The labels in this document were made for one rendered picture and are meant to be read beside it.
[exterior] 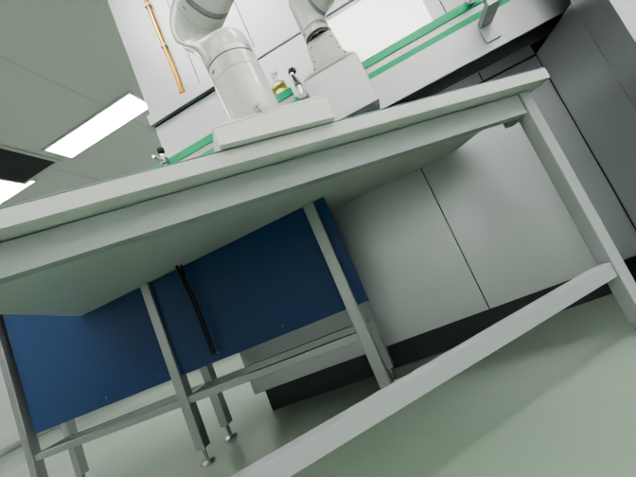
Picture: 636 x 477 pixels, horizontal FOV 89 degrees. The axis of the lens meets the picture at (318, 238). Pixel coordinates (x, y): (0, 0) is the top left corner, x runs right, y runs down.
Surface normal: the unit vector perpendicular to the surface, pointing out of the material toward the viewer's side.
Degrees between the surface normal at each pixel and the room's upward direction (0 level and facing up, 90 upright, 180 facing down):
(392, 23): 90
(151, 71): 90
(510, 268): 90
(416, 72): 90
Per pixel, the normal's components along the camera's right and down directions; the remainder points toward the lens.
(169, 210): 0.23, -0.24
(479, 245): -0.25, -0.03
